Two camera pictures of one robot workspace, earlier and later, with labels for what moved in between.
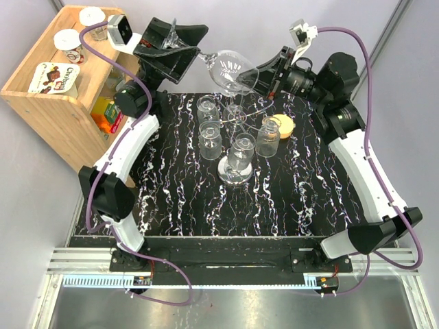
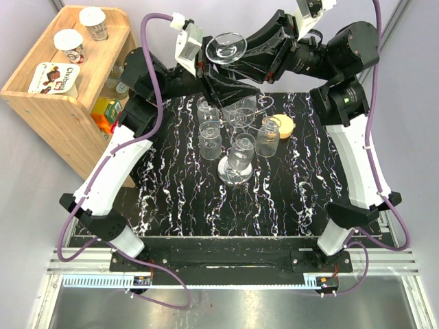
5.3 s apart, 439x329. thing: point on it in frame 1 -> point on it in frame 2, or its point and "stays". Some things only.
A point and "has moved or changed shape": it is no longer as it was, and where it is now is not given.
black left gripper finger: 173,62 -> 228,94
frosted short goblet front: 241,155 stays
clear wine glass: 232,73 has moved or changed shape
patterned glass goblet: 268,137 stays
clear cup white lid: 90,16 stays
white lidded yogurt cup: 69,41 stays
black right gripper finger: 266,72 -> 268,35
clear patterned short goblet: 210,140 stays
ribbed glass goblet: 208,110 stays
